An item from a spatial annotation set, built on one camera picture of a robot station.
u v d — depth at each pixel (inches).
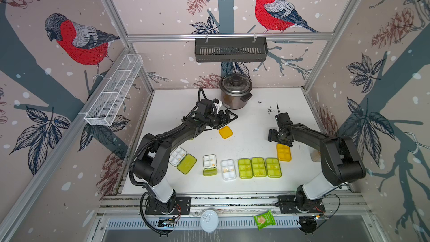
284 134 27.7
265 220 26.9
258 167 33.1
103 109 28.1
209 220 25.9
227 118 30.3
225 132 38.6
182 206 28.8
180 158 34.4
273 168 33.3
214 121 29.9
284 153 35.3
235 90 38.7
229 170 33.0
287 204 28.6
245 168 32.9
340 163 18.1
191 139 24.9
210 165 33.7
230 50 40.8
